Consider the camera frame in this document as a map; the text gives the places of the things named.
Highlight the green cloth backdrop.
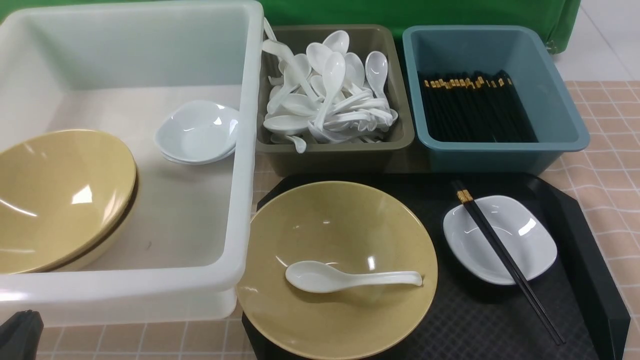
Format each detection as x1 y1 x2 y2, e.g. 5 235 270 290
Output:
0 0 582 55

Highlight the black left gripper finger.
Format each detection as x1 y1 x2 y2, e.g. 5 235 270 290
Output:
0 310 44 360

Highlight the yellow bowl in tub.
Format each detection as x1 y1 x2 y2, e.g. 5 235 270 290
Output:
47 171 141 272
0 129 138 274

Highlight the olive green spoon bin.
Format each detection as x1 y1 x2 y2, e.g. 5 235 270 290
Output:
255 23 415 177

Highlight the yellow noodle bowl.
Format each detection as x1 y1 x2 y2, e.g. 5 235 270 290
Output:
237 181 438 360

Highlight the white sauce dish in tub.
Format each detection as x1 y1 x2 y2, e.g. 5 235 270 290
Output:
154 100 241 161

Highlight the large white plastic tub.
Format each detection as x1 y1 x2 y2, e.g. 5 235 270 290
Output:
1 0 264 327

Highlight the pile of white spoons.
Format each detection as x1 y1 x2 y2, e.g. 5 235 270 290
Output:
262 20 399 154

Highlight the black chopstick gold band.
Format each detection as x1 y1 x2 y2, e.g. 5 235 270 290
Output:
456 180 567 345

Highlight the lower yellow bowl in tub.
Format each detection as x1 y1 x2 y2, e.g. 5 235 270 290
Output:
47 171 141 272

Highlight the white square sauce dish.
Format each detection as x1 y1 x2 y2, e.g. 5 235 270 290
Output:
443 194 558 286

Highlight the white soup spoon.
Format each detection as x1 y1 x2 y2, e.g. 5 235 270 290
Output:
285 260 424 294

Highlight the black plastic serving tray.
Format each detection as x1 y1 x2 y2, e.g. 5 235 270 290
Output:
242 173 633 360

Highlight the lower white dish in tub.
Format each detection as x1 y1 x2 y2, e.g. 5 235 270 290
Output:
160 147 236 166

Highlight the bundle of black chopsticks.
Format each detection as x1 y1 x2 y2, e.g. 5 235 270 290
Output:
417 69 538 143

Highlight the blue chopstick bin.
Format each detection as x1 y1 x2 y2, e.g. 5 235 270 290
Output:
402 25 590 175

